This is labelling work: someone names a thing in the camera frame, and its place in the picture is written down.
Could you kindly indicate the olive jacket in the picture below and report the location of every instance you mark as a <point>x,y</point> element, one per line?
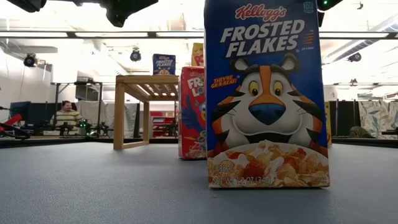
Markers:
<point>359,132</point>

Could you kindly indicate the red tool cabinet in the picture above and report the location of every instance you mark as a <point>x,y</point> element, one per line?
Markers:
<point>161,119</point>

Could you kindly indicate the grey ventilation duct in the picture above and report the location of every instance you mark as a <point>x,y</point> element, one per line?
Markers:
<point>342,49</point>

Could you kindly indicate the person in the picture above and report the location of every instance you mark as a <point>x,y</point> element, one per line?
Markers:
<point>66,119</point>

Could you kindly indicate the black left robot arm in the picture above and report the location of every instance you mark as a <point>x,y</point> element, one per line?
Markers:
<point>28,4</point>

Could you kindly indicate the leaf print hanging cloth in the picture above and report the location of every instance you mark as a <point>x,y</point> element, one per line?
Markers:
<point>377,118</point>

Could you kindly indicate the dark blue partition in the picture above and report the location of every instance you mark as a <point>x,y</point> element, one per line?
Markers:
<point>31,110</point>

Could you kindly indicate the black ceiling camera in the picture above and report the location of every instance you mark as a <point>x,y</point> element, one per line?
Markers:
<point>30,60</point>
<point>354,57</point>
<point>135,55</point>

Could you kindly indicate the wooden slatted shelf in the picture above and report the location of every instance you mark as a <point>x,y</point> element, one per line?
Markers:
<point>146,79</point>

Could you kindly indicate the black partition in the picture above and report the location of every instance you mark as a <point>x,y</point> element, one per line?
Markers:
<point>343,119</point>

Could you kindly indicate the black background robot arm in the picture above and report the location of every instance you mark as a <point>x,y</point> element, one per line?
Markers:
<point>90,128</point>

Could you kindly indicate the blue Frosted Flakes cereal box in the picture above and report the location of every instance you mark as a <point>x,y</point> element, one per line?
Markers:
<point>267,93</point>
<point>164,64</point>

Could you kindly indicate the white hanging sheet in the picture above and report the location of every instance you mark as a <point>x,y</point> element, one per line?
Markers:
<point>90,110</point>

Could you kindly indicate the yellow Corn Pops cereal box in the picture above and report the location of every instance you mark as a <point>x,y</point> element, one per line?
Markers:
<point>197,56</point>
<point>328,124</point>

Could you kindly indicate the red bar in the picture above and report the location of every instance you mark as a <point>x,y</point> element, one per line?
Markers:
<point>14,119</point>

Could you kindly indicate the blue table mat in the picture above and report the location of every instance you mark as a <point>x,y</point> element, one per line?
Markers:
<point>124,186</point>

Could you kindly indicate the red Froot Loops cereal box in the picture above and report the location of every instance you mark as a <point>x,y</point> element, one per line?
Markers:
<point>191,124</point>

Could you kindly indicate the black background rig frame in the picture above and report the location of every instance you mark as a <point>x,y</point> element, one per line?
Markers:
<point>74,83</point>

